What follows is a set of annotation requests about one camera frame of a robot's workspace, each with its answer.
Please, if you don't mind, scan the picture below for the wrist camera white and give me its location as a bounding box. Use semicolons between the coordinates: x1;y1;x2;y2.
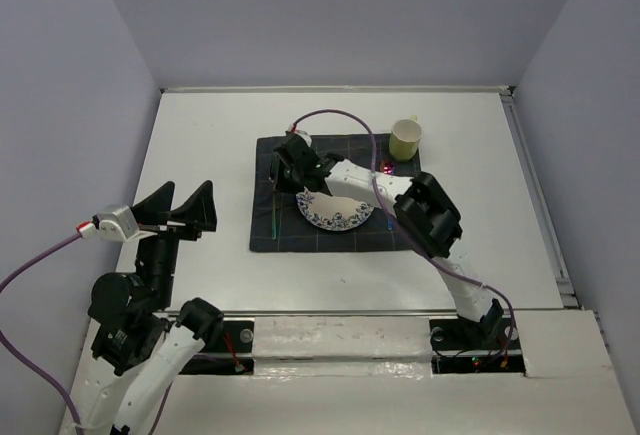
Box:
287;125;313;147
76;205;156;243

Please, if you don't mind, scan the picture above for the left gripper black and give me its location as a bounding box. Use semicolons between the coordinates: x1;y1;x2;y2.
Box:
134;176;219;305

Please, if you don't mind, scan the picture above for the iridescent fork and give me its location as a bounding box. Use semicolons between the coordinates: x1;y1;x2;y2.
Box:
271;190;278;240

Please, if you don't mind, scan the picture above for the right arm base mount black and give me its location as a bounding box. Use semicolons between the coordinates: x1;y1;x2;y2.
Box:
429;317;526;375

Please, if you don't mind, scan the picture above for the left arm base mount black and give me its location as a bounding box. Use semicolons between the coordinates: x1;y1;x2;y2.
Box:
180;318;255;376

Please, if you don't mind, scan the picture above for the pale yellow mug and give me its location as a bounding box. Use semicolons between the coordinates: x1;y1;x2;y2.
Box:
389;116;423;162

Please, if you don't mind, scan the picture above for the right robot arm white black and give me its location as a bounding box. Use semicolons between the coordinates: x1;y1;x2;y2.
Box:
270;133;504;347

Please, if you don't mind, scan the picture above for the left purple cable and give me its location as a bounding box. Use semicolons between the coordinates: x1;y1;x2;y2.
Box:
0;232;174;435

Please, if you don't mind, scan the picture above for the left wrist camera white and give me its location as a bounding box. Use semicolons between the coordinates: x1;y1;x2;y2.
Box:
76;205;156;243

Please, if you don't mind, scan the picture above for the blue floral ceramic plate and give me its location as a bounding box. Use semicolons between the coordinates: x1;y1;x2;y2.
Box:
295;189;374;232

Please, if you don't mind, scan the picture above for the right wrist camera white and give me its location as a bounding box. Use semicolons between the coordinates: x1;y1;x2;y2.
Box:
287;125;313;147

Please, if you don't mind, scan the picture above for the dark grey checked cloth placemat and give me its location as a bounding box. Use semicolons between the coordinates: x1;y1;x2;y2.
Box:
249;133;422;253

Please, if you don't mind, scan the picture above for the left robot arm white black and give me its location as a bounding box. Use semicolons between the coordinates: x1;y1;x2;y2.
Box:
61;180;224;434

